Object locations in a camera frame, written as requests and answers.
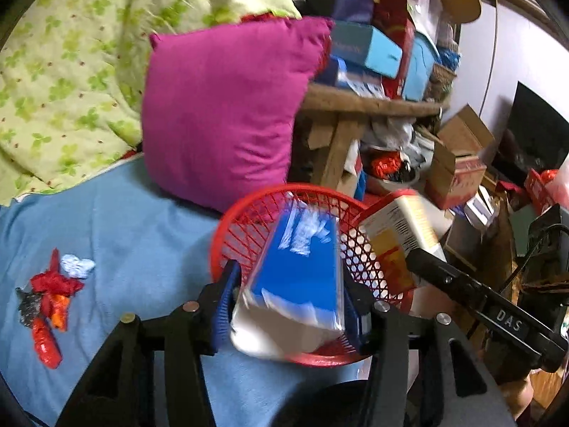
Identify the red plastic mesh basket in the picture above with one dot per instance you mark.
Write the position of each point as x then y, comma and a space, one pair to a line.
215, 249

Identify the open cardboard box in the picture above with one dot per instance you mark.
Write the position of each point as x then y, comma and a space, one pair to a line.
462, 133

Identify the red packet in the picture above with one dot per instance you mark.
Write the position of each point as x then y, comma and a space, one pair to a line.
535, 187

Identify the small white box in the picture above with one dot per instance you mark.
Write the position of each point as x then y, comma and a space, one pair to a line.
480, 209

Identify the cream yellow carton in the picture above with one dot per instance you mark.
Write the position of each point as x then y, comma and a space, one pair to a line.
400, 227

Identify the blue white packet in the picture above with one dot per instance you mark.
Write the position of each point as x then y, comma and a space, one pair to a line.
351, 80

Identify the red crumpled wrapper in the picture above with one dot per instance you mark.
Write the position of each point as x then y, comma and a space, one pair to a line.
384, 162

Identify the blue white tissue pack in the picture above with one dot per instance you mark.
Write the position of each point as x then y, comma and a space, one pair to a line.
298, 275

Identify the teal cardboard box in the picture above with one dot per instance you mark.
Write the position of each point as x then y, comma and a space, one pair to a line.
373, 53

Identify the wooden stool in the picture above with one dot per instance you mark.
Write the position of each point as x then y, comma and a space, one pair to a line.
355, 102

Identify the orange bag with red mesh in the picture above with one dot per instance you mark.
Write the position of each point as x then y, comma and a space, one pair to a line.
55, 282

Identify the black screen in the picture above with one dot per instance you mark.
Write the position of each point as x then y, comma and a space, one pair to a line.
538, 129

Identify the red cloth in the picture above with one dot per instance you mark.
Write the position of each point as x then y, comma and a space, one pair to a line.
131, 155

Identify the metal bowl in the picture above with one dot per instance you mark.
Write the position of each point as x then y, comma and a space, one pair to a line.
391, 184

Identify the wicker basket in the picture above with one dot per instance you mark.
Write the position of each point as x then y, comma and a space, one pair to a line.
442, 80

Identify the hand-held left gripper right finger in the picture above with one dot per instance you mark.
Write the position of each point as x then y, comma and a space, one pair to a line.
353, 324

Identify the silver blue foil wrapper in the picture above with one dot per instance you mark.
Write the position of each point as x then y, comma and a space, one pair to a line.
75, 267

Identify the red cardboard box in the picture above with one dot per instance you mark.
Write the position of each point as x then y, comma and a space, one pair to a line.
391, 18

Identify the shiny red wrapper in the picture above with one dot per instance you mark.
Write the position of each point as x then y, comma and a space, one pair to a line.
46, 347

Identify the magenta pillow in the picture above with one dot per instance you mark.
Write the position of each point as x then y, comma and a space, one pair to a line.
222, 111

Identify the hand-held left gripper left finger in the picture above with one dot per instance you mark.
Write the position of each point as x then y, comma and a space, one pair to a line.
223, 316

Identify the green floral quilt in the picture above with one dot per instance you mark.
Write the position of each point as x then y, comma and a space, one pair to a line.
66, 75

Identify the light blue box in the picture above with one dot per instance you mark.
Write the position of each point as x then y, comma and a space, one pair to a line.
420, 71

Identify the grey white plastic bag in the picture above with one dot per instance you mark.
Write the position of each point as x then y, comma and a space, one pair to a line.
391, 131

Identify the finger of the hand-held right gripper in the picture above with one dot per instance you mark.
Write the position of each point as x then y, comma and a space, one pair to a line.
444, 278

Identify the black grey crinkled wrapper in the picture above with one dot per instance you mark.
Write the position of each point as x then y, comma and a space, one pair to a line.
29, 309

